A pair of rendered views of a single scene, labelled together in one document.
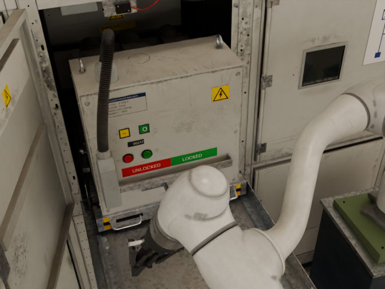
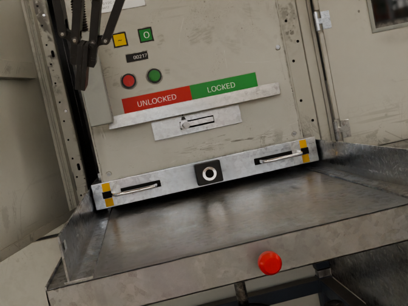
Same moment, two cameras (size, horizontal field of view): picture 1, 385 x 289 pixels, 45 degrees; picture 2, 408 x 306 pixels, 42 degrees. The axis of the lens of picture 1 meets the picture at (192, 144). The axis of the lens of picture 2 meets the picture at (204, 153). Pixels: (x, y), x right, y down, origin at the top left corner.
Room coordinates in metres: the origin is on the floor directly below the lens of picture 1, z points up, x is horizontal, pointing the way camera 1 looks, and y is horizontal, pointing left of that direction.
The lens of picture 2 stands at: (-0.07, -0.17, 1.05)
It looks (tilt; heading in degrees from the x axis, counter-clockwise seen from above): 5 degrees down; 11
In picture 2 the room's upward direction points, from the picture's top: 12 degrees counter-clockwise
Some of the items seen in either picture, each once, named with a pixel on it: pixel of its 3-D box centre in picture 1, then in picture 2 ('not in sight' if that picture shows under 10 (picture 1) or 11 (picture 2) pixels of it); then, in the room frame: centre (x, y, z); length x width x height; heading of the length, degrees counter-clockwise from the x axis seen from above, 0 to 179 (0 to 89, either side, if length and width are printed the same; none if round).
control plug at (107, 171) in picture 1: (108, 178); (93, 85); (1.03, 0.25, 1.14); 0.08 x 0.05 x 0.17; 18
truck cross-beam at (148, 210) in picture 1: (172, 201); (206, 171); (1.17, 0.08, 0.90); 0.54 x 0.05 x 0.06; 108
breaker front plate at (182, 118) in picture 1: (169, 147); (185, 65); (1.15, 0.07, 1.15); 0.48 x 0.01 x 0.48; 108
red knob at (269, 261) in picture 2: not in sight; (268, 261); (0.66, -0.08, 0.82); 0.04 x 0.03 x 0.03; 17
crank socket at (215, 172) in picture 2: not in sight; (208, 172); (1.13, 0.06, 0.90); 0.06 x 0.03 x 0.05; 108
